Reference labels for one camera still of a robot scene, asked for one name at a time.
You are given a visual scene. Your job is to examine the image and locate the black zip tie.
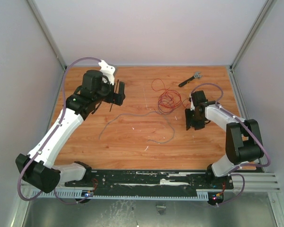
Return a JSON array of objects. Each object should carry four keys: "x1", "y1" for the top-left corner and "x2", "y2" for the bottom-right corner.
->
[{"x1": 109, "y1": 79, "x2": 119, "y2": 112}]

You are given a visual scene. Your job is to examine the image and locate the red wire tangle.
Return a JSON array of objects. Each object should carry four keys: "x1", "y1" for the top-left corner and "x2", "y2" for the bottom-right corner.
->
[{"x1": 151, "y1": 79, "x2": 192, "y2": 115}]

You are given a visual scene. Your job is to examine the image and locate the grey blue wire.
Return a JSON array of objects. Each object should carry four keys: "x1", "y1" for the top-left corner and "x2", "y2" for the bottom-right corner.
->
[{"x1": 98, "y1": 111, "x2": 175, "y2": 144}]

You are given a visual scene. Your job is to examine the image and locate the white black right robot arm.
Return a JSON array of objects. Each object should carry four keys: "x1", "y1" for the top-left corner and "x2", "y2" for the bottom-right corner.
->
[{"x1": 185, "y1": 90, "x2": 264, "y2": 188}]

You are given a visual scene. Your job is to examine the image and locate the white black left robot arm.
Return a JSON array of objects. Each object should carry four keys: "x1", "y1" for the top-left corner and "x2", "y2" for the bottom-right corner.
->
[{"x1": 16, "y1": 66, "x2": 125, "y2": 193}]

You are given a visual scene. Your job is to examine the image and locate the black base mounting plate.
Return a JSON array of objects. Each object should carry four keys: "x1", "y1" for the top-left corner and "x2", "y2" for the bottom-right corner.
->
[{"x1": 64, "y1": 169, "x2": 233, "y2": 195}]

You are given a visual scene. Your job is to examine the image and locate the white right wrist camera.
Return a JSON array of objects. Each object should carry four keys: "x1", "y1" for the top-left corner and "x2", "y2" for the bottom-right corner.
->
[{"x1": 189, "y1": 93, "x2": 195, "y2": 111}]

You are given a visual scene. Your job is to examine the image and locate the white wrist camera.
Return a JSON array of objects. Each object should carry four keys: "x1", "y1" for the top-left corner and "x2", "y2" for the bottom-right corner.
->
[
  {"x1": 189, "y1": 93, "x2": 195, "y2": 111},
  {"x1": 98, "y1": 60, "x2": 116, "y2": 85}
]

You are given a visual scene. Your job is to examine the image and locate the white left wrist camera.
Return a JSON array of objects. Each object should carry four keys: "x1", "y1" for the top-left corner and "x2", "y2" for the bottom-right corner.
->
[{"x1": 98, "y1": 60, "x2": 116, "y2": 85}]

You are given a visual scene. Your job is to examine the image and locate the adjustable wrench black handle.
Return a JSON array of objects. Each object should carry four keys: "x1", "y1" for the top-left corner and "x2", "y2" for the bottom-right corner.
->
[{"x1": 178, "y1": 71, "x2": 202, "y2": 87}]

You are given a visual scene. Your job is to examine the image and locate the aluminium frame rail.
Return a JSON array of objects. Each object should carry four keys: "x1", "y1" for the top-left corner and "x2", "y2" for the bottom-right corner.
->
[{"x1": 226, "y1": 172, "x2": 280, "y2": 192}]

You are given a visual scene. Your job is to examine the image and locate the grey slotted cable duct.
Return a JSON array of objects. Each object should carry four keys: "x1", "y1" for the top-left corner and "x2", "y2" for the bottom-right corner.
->
[{"x1": 39, "y1": 188, "x2": 209, "y2": 201}]

